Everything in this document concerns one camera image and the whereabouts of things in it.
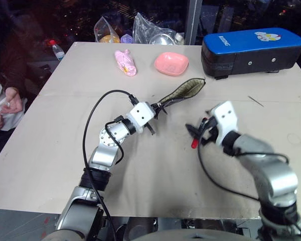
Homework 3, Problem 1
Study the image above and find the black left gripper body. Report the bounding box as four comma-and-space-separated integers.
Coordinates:
150, 102, 162, 120

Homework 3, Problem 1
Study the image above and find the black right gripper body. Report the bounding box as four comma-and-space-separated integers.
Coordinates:
199, 116, 220, 145

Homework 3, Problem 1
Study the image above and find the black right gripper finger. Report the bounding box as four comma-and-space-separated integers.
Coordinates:
192, 133, 209, 146
185, 123, 204, 135

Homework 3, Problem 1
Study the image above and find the red marker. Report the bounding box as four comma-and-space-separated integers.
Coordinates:
190, 116, 209, 149

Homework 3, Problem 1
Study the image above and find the black grid pouch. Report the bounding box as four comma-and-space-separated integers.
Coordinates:
153, 78, 207, 111

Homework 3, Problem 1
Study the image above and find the pink plastic dish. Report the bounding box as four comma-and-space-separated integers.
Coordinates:
154, 51, 190, 76

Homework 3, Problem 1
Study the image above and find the pink plush toy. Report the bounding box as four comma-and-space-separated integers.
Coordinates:
114, 49, 138, 77

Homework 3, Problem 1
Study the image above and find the shiny metal bowl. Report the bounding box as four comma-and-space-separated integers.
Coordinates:
148, 32, 178, 47

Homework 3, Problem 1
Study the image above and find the small purple object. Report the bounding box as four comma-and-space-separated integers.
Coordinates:
120, 32, 134, 44

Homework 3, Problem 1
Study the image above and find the clear crumpled plastic bag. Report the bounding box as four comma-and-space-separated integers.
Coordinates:
132, 12, 179, 47

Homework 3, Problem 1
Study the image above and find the clear bag with orange item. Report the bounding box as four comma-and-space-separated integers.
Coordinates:
93, 15, 122, 44

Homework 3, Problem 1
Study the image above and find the blue and black case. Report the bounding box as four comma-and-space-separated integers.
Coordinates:
201, 27, 301, 81

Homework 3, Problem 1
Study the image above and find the dark rounded shape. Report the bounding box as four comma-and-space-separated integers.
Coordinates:
116, 217, 158, 239

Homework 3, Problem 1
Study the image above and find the clear plastic water bottle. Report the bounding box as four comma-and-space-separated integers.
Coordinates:
48, 39, 66, 61

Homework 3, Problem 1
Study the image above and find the person's dark jacket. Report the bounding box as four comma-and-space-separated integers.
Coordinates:
0, 15, 36, 161

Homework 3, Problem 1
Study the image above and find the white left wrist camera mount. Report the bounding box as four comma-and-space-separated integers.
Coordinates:
128, 101, 157, 133

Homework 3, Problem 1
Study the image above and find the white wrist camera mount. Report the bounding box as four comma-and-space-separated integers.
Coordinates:
206, 100, 240, 147
128, 101, 157, 133

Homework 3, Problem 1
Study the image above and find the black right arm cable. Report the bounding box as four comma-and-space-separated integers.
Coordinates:
197, 117, 290, 202

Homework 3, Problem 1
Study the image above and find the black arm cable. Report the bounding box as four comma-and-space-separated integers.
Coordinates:
82, 89, 139, 241
197, 117, 290, 202

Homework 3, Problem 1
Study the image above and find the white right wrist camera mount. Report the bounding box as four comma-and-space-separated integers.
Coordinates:
206, 100, 240, 147

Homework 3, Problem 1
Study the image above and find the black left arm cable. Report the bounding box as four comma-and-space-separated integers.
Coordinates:
82, 89, 139, 241

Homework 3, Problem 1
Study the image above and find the grey window post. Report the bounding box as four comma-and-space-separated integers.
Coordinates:
183, 0, 204, 46

